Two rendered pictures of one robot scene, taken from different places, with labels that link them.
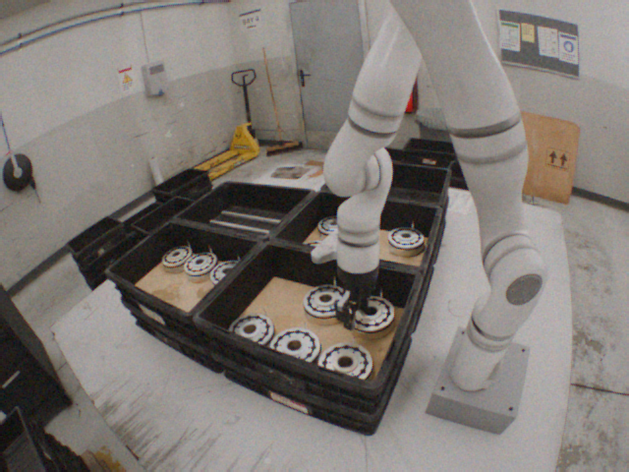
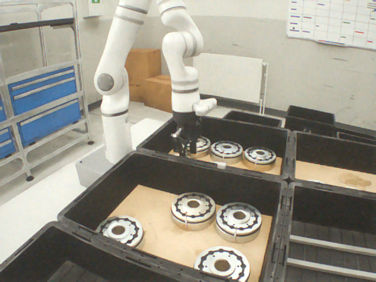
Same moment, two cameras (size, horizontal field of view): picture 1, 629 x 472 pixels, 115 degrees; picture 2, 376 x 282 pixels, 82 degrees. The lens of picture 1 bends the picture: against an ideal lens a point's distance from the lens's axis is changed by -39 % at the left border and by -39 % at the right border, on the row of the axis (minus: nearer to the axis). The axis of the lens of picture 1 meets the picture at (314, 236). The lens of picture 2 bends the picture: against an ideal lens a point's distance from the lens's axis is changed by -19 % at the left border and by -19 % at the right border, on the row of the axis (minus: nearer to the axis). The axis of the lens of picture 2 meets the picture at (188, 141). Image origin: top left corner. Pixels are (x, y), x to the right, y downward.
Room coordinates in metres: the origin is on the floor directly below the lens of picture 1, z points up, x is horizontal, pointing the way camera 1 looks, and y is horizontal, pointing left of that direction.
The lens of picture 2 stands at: (1.11, -0.17, 1.26)
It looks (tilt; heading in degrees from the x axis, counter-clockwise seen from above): 27 degrees down; 171
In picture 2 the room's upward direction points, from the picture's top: straight up
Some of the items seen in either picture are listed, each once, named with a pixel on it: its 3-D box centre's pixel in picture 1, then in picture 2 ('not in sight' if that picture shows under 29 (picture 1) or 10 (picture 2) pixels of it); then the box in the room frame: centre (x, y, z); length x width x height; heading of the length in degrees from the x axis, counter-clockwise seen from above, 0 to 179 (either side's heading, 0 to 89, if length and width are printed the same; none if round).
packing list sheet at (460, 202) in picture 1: (438, 196); not in sight; (1.23, -0.59, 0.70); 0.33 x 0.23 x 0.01; 53
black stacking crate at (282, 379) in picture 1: (312, 319); (220, 157); (0.47, 0.03, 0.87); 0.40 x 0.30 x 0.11; 59
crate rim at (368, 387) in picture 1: (309, 302); (221, 141); (0.47, 0.03, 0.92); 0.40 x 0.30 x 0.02; 59
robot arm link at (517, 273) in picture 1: (507, 288); (112, 90); (0.30, -0.28, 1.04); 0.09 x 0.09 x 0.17; 78
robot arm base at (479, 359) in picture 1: (482, 349); (117, 136); (0.30, -0.28, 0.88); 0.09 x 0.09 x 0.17; 56
